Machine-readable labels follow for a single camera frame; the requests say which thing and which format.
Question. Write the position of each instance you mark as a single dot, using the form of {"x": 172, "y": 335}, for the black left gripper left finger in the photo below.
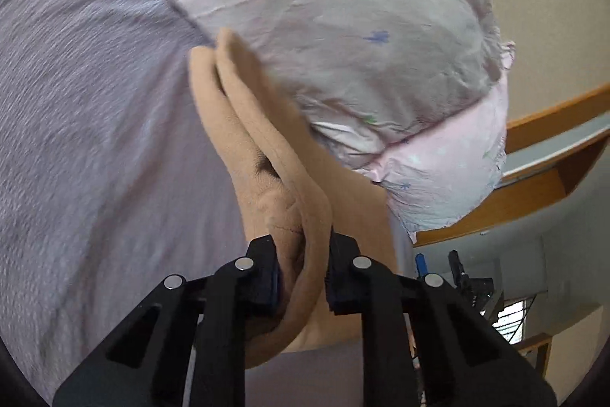
{"x": 184, "y": 344}

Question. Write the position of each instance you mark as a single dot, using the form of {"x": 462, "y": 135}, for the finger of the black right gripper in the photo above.
{"x": 478, "y": 292}
{"x": 421, "y": 265}

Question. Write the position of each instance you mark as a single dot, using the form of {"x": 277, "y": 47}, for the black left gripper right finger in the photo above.
{"x": 422, "y": 343}

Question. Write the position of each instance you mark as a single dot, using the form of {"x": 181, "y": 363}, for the tan brown garment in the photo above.
{"x": 287, "y": 186}

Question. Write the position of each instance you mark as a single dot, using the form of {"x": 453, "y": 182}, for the pink floral pillow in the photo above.
{"x": 440, "y": 175}

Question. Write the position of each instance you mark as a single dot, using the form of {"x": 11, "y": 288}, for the lavender bed sheet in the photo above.
{"x": 109, "y": 182}

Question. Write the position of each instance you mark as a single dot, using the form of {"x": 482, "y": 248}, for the white floral pillow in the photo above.
{"x": 367, "y": 73}

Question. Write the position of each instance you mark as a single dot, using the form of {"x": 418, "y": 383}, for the wooden headboard frame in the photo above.
{"x": 554, "y": 151}

